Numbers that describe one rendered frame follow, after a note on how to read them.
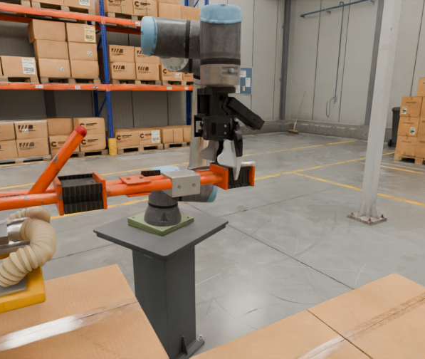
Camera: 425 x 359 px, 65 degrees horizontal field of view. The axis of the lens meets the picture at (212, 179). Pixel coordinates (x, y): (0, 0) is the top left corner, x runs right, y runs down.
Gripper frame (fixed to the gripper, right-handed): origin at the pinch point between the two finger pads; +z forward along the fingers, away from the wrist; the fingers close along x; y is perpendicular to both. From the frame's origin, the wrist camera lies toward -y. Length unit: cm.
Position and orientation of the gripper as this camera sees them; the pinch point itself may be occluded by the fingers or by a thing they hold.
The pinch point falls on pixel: (227, 172)
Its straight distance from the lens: 81.3
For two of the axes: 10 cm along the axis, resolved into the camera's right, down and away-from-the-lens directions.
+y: -8.7, 1.2, -4.8
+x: 4.9, 2.1, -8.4
